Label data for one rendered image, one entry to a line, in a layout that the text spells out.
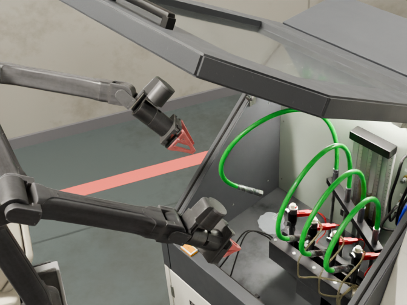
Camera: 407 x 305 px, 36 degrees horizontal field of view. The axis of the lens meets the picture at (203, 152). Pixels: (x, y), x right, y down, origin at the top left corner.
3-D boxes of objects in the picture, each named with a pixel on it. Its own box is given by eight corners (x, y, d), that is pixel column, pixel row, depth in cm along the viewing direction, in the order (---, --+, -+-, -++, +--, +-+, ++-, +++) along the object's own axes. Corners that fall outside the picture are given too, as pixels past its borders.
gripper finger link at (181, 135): (200, 136, 179) (175, 117, 175) (202, 147, 172) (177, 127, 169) (185, 152, 181) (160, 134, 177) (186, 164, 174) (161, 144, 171)
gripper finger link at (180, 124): (200, 133, 181) (175, 114, 177) (201, 143, 174) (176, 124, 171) (185, 149, 183) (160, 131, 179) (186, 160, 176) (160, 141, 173)
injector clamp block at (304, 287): (268, 272, 206) (268, 240, 196) (288, 255, 211) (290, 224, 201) (350, 334, 185) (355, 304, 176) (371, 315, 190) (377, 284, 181)
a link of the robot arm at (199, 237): (171, 230, 151) (180, 247, 147) (188, 210, 149) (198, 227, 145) (190, 236, 155) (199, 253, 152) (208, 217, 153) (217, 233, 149)
